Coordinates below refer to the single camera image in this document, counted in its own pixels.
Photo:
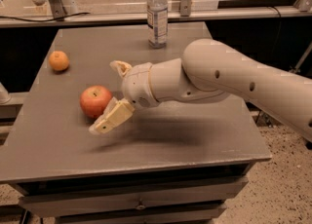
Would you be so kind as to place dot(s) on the top drawer with knob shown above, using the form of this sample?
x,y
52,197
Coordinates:
x,y
137,197

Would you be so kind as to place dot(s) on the grey drawer cabinet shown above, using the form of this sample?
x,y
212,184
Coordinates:
x,y
50,149

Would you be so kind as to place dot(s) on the clear plastic water bottle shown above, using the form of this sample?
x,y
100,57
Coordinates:
x,y
157,21

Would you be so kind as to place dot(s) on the red apple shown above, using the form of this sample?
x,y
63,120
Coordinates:
x,y
94,99

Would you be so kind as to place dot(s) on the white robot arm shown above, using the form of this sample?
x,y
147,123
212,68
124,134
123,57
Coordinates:
x,y
209,71

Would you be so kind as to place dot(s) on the orange fruit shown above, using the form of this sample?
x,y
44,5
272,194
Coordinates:
x,y
58,60

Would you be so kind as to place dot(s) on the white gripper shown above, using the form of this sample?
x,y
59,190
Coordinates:
x,y
136,84

